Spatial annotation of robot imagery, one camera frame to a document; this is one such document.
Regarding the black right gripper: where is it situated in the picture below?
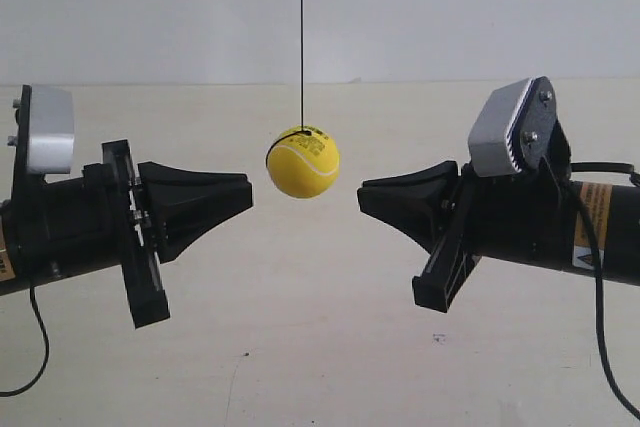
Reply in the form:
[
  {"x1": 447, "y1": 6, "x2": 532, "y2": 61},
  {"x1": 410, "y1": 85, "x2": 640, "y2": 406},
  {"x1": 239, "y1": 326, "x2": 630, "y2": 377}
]
[{"x1": 412, "y1": 161, "x2": 570, "y2": 313}]

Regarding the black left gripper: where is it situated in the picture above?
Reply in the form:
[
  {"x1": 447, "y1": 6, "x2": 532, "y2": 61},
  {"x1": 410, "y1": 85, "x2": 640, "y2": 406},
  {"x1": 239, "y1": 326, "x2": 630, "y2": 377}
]
[{"x1": 45, "y1": 140, "x2": 253, "y2": 328}]

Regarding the yellow tennis ball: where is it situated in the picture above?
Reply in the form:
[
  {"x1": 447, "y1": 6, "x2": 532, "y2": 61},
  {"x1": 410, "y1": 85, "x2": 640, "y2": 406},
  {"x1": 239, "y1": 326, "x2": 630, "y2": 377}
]
[{"x1": 265, "y1": 126, "x2": 340, "y2": 199}]

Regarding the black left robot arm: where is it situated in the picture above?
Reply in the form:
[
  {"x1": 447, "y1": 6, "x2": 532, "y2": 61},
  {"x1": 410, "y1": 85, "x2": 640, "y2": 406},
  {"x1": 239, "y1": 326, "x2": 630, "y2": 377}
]
[{"x1": 1, "y1": 140, "x2": 253, "y2": 328}]

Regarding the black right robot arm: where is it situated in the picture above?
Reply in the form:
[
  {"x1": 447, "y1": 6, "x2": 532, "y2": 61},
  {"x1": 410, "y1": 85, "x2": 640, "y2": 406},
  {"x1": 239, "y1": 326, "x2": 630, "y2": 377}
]
[{"x1": 412, "y1": 165, "x2": 639, "y2": 312}]

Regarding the black right camera cable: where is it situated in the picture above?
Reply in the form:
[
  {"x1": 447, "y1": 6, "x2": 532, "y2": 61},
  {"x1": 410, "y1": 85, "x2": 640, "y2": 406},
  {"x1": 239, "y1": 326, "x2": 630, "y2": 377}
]
[{"x1": 542, "y1": 156, "x2": 640, "y2": 423}]

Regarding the black camera cable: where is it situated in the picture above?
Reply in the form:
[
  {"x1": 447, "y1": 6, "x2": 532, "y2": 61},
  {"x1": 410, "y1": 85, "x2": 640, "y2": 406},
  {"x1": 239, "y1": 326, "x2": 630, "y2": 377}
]
[
  {"x1": 542, "y1": 156, "x2": 640, "y2": 423},
  {"x1": 0, "y1": 276, "x2": 51, "y2": 397}
]

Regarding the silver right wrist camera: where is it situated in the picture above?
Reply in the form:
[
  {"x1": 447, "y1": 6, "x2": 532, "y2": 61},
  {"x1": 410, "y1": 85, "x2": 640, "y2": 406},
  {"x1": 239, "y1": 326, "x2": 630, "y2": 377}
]
[{"x1": 467, "y1": 76, "x2": 571, "y2": 178}]

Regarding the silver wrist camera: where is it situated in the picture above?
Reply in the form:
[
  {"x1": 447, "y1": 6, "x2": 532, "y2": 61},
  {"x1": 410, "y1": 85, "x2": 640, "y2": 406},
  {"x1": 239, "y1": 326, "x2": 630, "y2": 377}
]
[
  {"x1": 8, "y1": 84, "x2": 75, "y2": 180},
  {"x1": 467, "y1": 76, "x2": 571, "y2": 178}
]

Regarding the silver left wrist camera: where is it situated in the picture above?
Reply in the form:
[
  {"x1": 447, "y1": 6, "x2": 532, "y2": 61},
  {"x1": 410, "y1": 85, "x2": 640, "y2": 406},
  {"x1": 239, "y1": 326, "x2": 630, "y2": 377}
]
[{"x1": 8, "y1": 84, "x2": 75, "y2": 180}]

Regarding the black left camera cable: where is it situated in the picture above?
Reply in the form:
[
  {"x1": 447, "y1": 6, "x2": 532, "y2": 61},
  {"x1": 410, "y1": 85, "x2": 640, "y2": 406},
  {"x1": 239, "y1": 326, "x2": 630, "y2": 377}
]
[{"x1": 0, "y1": 276, "x2": 51, "y2": 397}]

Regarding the black hanging string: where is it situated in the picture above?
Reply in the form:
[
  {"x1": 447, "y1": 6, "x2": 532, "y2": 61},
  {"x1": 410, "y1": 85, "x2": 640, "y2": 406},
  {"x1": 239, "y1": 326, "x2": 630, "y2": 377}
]
[{"x1": 299, "y1": 0, "x2": 306, "y2": 134}]

